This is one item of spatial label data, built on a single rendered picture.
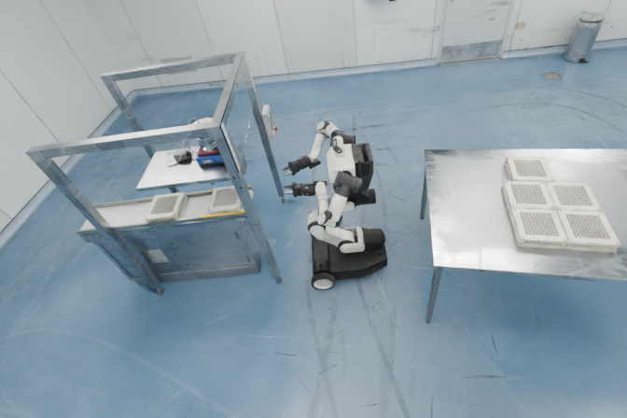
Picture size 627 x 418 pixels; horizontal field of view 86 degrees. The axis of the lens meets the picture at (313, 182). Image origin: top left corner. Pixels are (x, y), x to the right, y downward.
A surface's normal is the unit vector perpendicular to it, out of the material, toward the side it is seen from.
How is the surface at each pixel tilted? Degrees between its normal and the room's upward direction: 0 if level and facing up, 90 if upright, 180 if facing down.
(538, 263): 0
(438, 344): 0
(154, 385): 0
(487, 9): 90
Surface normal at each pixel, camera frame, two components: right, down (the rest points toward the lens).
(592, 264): -0.15, -0.72
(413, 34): -0.07, 0.69
